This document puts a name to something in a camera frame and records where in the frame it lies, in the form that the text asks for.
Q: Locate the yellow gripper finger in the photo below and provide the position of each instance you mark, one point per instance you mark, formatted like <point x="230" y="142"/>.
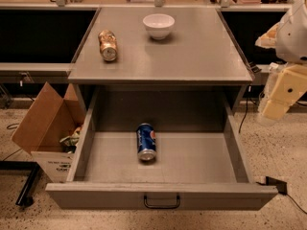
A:
<point x="283" y="89"/>
<point x="268" y="39"/>

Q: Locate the black table leg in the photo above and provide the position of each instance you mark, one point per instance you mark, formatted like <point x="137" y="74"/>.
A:
<point x="25" y="199"/>

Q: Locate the black drawer handle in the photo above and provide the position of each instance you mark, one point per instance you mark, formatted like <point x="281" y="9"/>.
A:
<point x="148" y="205"/>

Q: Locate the black floor power box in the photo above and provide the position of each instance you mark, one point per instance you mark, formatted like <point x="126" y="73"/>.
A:
<point x="280" y="185"/>

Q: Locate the white ceramic bowl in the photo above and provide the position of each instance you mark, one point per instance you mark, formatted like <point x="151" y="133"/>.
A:
<point x="158" y="25"/>

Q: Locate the grey open drawer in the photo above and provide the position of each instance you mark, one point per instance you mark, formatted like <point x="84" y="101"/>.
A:
<point x="199" y="155"/>

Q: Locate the trash in cardboard box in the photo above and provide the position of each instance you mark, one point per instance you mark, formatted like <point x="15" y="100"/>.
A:
<point x="69" y="143"/>

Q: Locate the blue pepsi can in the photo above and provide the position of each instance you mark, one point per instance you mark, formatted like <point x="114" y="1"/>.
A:
<point x="146" y="147"/>

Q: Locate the grey cabinet counter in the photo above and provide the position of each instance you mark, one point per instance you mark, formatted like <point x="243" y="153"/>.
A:
<point x="199" y="51"/>

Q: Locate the brown cardboard box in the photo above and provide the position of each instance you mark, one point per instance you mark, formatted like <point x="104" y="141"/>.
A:
<point x="50" y="118"/>

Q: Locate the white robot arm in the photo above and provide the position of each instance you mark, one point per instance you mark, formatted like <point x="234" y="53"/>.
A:
<point x="291" y="41"/>

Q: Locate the gold crushed can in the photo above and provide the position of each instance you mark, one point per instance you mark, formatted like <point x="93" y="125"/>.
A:
<point x="108" y="45"/>

